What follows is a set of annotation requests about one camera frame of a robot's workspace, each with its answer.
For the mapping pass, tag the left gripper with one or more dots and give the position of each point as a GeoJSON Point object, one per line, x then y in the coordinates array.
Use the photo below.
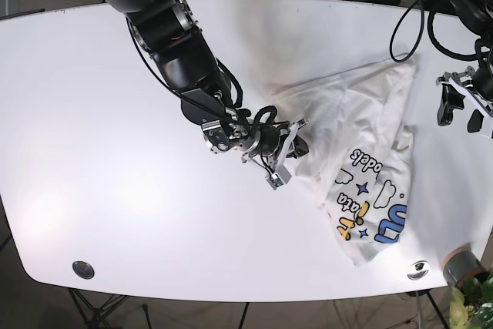
{"type": "Point", "coordinates": [476, 84]}

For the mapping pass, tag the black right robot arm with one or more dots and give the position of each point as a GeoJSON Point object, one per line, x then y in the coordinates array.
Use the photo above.
{"type": "Point", "coordinates": [211, 96]}

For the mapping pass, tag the green potted plant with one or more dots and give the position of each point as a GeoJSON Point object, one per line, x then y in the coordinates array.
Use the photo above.
{"type": "Point", "coordinates": [471, 305]}

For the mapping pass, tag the left silver table grommet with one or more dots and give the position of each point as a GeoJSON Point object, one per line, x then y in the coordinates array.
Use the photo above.
{"type": "Point", "coordinates": [83, 270]}

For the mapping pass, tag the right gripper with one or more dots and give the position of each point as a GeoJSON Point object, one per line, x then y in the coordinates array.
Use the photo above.
{"type": "Point", "coordinates": [259, 139]}

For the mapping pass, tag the right silver table grommet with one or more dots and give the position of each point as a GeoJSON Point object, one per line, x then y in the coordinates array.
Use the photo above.
{"type": "Point", "coordinates": [418, 270]}

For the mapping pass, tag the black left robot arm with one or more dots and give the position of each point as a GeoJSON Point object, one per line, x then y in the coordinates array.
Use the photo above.
{"type": "Point", "coordinates": [475, 15]}

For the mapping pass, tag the white printed T-shirt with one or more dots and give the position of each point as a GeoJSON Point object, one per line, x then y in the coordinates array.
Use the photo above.
{"type": "Point", "coordinates": [359, 163]}

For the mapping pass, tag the grey plant pot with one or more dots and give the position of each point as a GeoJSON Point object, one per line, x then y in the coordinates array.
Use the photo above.
{"type": "Point", "coordinates": [461, 264]}

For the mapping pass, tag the silver table grommet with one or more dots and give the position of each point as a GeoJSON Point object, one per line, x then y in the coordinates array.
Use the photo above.
{"type": "Point", "coordinates": [83, 270]}
{"type": "Point", "coordinates": [418, 270]}

